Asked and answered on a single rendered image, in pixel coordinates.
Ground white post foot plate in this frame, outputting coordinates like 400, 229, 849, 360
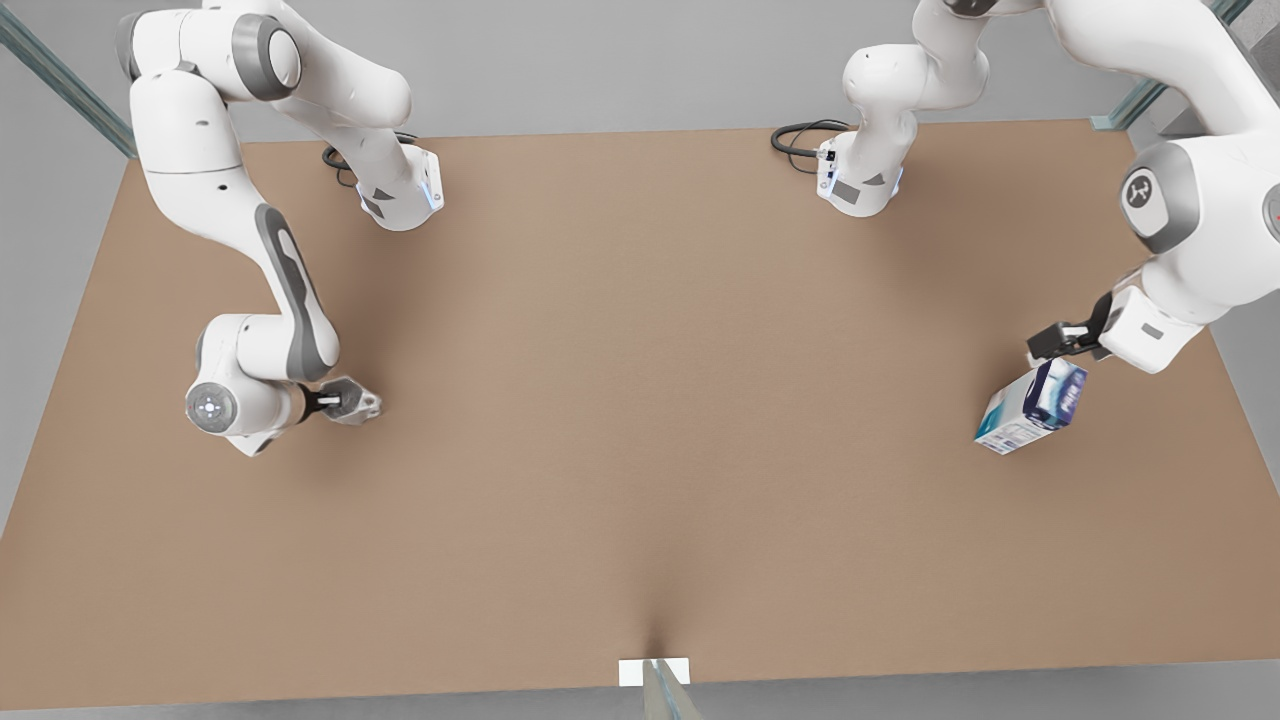
618, 658, 692, 688

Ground silver frame post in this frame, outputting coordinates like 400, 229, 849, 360
641, 658, 705, 720
0, 5, 139, 160
1089, 0, 1253, 133

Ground white and blue milk carton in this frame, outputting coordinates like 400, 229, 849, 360
974, 357, 1090, 457

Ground black cable loop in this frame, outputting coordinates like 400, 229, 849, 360
321, 131, 421, 188
770, 119, 853, 177

